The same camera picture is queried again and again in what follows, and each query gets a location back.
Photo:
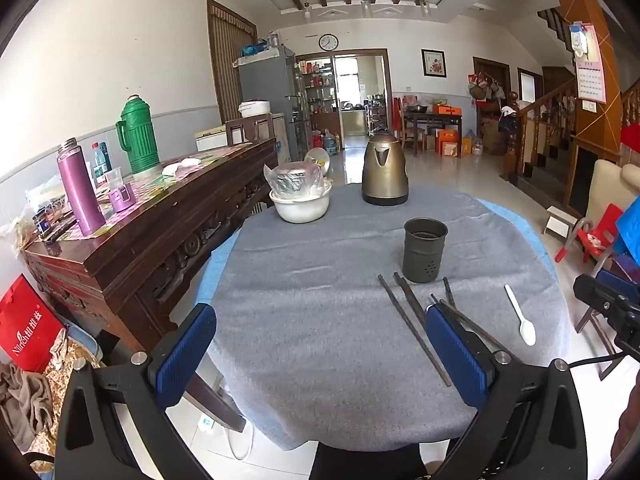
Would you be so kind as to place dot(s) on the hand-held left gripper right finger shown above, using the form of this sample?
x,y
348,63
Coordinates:
x,y
455,355

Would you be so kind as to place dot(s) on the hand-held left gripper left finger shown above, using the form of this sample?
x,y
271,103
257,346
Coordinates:
x,y
185,355

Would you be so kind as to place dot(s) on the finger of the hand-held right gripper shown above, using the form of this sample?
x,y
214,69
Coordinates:
x,y
611,277
600,296

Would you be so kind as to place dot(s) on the white plastic spoon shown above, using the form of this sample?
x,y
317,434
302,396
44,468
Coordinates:
x,y
526,332

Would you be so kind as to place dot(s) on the dark metal utensil holder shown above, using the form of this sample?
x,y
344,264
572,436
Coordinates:
x,y
422,260

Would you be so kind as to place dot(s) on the person's right forearm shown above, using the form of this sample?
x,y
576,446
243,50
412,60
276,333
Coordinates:
x,y
627,430

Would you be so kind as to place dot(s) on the brown framed chair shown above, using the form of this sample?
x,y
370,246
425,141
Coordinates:
x,y
592,317

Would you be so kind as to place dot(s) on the red plastic chair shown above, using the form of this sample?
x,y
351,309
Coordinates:
x,y
597,230

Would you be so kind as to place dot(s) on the large blue plastic bag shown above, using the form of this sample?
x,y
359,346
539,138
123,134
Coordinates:
x,y
631,230

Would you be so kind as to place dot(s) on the white step stool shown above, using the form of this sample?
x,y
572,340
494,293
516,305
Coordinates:
x,y
559,220

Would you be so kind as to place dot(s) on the cream upholstered chair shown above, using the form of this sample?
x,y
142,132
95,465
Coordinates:
x,y
607,185

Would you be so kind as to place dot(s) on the clear bag of grain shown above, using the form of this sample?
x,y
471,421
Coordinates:
x,y
75,360

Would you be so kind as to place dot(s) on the carved wooden sideboard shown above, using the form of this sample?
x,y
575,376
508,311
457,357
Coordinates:
x,y
150,240

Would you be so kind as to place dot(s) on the grey tablecloth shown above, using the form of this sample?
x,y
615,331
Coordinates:
x,y
325,320

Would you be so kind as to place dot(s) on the red paper bag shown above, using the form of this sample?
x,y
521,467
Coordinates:
x,y
27,325

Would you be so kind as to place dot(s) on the wooden stair railing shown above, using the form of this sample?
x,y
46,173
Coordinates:
x,y
540,130

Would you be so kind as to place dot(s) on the brown cloth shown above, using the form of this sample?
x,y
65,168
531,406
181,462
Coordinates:
x,y
25,405

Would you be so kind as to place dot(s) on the purple cup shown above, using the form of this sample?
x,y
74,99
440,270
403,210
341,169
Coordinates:
x,y
121,199

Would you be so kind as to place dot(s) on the printed table mat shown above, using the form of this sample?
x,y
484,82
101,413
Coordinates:
x,y
155,185

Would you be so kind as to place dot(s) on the white bowl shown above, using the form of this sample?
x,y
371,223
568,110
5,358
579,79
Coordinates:
x,y
300,210

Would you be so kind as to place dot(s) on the cardboard box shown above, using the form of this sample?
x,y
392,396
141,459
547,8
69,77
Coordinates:
x,y
492,135

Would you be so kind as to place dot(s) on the white cloth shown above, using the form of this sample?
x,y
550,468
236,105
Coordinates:
x,y
181,166

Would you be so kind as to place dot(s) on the clear water jug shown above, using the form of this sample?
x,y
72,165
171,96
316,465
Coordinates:
x,y
477,144

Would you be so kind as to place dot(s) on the hanging clothes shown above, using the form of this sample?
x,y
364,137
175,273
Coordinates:
x,y
507,117

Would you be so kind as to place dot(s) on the clear plastic cup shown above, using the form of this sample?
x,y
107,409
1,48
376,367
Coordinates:
x,y
113,177

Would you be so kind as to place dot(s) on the purple vacuum flask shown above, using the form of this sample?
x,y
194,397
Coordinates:
x,y
80,190

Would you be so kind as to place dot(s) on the pile of snack packets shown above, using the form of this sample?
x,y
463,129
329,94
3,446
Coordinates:
x,y
40,220

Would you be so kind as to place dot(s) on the brass electric kettle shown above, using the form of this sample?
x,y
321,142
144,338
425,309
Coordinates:
x,y
384,170

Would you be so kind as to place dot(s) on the brown wooden door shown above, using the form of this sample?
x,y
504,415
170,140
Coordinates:
x,y
530,85
492,67

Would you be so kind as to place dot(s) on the orange gift box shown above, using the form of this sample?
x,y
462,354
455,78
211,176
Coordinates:
x,y
448,142

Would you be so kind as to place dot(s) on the red-capped water bottle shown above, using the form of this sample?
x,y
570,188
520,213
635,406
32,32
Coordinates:
x,y
97,162

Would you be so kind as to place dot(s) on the teal carton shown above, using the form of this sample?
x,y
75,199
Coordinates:
x,y
104,152

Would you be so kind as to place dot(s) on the white chest freezer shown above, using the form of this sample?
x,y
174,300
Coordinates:
x,y
210,137

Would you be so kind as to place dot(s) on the green thermos jug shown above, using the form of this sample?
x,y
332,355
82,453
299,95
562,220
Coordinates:
x,y
140,135

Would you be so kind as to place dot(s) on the hanging baskets and bags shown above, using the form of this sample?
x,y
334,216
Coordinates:
x,y
482,90

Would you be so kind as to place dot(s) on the dark wooden chair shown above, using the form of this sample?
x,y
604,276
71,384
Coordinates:
x,y
250,130

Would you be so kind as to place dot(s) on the flat orange box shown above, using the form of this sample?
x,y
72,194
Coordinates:
x,y
446,110

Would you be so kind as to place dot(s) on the dark wooden side table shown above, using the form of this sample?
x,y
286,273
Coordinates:
x,y
432,119

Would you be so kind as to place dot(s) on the clear plastic bowl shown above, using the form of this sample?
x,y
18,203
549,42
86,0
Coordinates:
x,y
318,157

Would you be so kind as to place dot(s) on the blue water jug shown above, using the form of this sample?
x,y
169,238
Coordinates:
x,y
330,144

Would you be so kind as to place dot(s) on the white rice cooker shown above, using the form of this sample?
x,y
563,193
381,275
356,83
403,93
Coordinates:
x,y
254,109

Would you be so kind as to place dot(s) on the black stair railing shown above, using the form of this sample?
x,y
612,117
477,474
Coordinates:
x,y
555,27

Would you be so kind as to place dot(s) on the orange wooden pillar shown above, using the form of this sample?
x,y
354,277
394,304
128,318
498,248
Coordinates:
x,y
595,5

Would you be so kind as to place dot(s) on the framed picture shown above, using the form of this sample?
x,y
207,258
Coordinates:
x,y
433,63

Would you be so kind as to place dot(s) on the grey refrigerator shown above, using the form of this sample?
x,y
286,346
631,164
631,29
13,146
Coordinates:
x,y
265,80

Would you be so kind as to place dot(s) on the brown curtain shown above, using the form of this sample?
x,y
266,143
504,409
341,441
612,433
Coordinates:
x,y
230,60

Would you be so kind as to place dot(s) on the shelf of bottles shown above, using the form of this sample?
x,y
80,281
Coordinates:
x,y
317,85

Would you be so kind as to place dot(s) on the small blue bag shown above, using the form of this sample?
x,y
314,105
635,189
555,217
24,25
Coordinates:
x,y
252,50

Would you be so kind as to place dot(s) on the white wall switch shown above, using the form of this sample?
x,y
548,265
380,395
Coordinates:
x,y
590,106

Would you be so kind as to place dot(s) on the pink wall calendar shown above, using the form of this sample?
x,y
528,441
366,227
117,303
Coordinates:
x,y
592,75

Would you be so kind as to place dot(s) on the wooden door frame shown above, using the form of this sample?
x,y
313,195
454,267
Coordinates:
x,y
387,85

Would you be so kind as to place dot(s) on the round wall clock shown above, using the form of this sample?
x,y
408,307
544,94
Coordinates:
x,y
328,42

